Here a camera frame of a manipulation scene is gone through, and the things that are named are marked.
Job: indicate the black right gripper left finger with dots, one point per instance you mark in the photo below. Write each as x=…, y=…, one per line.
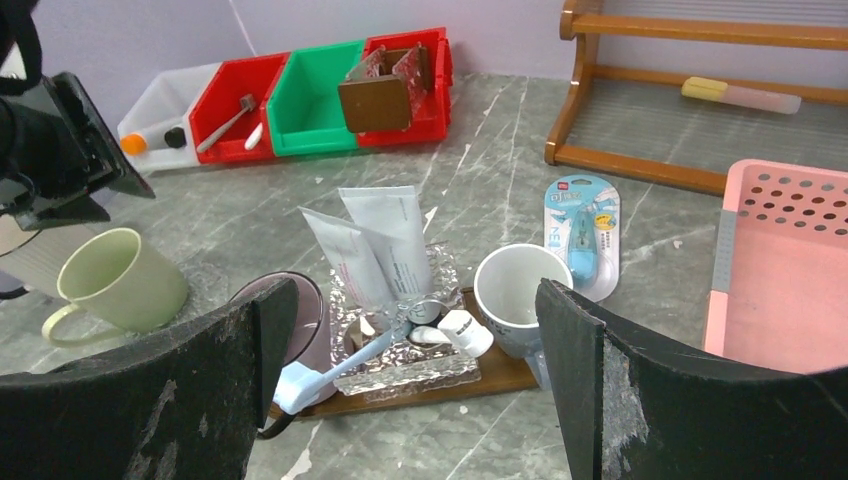
x=185, y=402

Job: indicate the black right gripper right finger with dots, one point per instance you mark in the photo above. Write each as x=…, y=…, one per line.
x=635, y=404

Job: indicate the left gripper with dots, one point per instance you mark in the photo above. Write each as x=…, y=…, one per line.
x=56, y=153

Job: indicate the white enamel mug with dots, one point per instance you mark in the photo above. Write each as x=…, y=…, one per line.
x=36, y=257

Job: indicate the blue toothbrush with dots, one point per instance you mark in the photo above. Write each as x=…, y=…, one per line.
x=298, y=385

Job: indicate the purple mug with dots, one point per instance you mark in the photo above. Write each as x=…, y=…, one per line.
x=308, y=342

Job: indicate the pale green mug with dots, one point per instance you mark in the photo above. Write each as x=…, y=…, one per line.
x=120, y=278

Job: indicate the grey-blue mug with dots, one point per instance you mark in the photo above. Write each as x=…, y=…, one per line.
x=505, y=286

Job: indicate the toothpaste tube red cap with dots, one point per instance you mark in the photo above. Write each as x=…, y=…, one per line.
x=351, y=257

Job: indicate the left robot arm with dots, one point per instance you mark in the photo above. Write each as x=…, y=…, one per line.
x=18, y=31

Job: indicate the toothpaste tube orange cap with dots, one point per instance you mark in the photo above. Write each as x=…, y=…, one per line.
x=141, y=142

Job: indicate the oval dark wooden tray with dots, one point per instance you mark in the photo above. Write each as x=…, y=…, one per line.
x=500, y=374

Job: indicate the cream toothbrush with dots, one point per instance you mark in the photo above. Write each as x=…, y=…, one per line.
x=254, y=138

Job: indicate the grey toothbrush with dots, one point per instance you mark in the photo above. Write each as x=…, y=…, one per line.
x=247, y=104

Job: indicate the red bin with toothbrushes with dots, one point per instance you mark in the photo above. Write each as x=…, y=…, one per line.
x=220, y=101

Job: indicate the pink plastic basket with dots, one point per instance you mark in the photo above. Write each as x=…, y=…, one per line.
x=779, y=287

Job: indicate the green plastic bin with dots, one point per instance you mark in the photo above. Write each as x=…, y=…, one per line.
x=304, y=111

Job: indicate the wooden shelf rack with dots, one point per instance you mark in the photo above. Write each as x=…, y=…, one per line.
x=624, y=113

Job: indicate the yellow pink marker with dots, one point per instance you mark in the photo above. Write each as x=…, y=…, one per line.
x=723, y=92

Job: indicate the brown wooden block holder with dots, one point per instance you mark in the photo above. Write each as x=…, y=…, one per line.
x=386, y=89

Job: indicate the red bin with holder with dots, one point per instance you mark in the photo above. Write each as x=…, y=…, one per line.
x=430, y=123

